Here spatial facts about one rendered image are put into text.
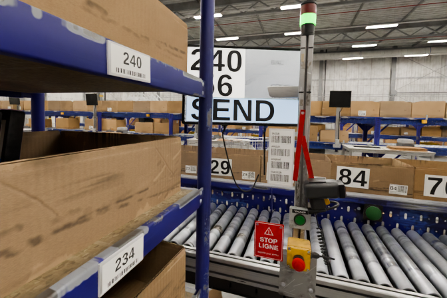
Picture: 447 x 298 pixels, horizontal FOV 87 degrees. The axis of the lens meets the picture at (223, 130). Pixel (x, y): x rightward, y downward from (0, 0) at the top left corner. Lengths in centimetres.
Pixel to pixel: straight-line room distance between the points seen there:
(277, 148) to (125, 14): 64
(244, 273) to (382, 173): 90
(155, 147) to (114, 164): 8
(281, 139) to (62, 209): 68
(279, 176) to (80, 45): 73
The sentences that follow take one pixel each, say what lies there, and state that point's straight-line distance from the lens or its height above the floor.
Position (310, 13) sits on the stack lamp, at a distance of 89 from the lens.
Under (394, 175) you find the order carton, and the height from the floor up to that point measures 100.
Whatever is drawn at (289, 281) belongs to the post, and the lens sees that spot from 99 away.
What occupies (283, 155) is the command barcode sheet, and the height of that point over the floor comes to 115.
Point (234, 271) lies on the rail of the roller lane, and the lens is 102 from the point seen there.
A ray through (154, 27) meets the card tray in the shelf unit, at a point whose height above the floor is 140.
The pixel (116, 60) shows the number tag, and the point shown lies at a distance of 25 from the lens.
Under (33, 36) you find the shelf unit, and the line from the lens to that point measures 20.
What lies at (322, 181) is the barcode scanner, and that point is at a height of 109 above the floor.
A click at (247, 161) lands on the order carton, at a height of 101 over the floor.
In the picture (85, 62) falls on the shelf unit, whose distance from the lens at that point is 23.
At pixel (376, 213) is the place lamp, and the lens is 148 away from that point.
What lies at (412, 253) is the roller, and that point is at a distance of 134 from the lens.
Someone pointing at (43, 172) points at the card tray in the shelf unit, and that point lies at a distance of 25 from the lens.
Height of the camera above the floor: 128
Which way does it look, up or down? 3 degrees down
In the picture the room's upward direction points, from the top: 1 degrees clockwise
